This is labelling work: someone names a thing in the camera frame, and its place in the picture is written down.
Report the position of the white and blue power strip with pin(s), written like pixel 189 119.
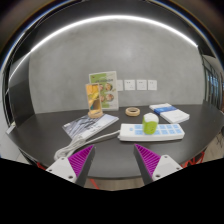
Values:
pixel 170 133

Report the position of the green and white charger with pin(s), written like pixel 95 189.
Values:
pixel 150 125

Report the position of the white ceiling light strip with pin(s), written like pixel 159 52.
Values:
pixel 110 17

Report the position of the beige tape roll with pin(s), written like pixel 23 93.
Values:
pixel 127 111

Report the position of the glass partition with dark frame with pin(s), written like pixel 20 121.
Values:
pixel 213 86

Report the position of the white and blue booklet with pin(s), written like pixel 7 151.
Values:
pixel 173 115

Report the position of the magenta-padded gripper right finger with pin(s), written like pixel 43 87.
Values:
pixel 165 165

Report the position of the yellow sign with wooden base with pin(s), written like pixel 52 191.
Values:
pixel 93 96

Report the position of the green menu sign stand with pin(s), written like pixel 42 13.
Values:
pixel 109 90

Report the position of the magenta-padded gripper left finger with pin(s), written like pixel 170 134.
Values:
pixel 63 166

